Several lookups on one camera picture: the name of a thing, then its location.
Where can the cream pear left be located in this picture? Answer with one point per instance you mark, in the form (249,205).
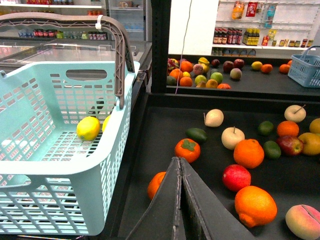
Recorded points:
(213,118)

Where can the cream pear with stem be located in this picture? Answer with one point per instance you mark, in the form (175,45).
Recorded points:
(295,113)

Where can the orange persimmon with leaf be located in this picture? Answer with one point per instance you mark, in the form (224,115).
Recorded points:
(188,149)

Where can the cream pear middle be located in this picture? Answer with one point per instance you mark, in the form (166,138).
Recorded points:
(231,136)

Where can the dark green avocado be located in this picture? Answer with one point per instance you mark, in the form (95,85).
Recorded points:
(197,134)

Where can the orange tangerine front right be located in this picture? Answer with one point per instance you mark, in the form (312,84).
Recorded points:
(255,206)

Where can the red yellow apple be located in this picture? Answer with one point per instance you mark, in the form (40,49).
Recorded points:
(290,145)

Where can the green lime lower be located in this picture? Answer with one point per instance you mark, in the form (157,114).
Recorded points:
(271,150)

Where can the green lime upper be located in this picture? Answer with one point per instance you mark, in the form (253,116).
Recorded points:
(265,128)

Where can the yellow orange fruit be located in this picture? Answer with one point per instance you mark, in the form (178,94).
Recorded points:
(311,143)

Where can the light blue shopping basket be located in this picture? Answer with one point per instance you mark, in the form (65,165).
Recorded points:
(52,182)

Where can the golden yellow apple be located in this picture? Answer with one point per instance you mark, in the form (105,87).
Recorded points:
(314,126)

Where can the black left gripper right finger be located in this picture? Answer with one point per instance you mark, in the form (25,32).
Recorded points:
(204,216)

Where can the pink peach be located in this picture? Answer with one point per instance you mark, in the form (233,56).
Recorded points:
(304,221)

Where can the red pomegranate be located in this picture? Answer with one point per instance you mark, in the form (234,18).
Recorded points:
(236,177)

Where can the pile of fruits far shelf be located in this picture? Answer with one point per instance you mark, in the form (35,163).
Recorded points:
(202,74)

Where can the yellow lemon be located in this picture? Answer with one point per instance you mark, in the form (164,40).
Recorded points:
(88,128)
(105,123)

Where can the small orange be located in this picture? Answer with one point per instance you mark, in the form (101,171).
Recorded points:
(287,128)

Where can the large orange tangerine middle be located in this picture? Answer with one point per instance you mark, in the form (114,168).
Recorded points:
(248,153)

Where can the orange tangerine front left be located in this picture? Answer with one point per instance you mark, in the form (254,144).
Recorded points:
(154,184)

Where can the small blue basket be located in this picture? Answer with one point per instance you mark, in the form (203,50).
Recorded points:
(305,68)

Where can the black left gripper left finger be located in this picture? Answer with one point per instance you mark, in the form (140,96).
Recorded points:
(163,218)

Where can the green lime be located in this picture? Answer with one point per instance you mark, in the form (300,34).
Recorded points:
(265,128)
(271,150)

